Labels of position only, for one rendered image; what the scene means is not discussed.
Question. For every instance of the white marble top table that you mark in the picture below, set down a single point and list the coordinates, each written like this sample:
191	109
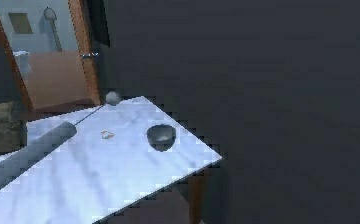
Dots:
98	173

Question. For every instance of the white bin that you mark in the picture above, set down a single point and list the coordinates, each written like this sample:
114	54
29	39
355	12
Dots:
22	63

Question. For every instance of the tan floor lamp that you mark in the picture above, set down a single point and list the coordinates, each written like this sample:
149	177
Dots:
55	35

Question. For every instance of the dark grey bowl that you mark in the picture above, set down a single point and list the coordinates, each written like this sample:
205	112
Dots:
161	137

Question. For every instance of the brown wooden room door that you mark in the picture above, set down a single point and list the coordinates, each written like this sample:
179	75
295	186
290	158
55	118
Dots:
86	36

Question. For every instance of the olive framed wall picture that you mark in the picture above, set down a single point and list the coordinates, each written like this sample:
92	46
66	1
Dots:
20	23

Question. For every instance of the olive green armchair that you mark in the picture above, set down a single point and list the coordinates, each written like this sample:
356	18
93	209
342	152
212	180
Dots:
3	128

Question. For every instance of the grey rod with ball end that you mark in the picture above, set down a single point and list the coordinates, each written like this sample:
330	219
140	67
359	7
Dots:
38	150

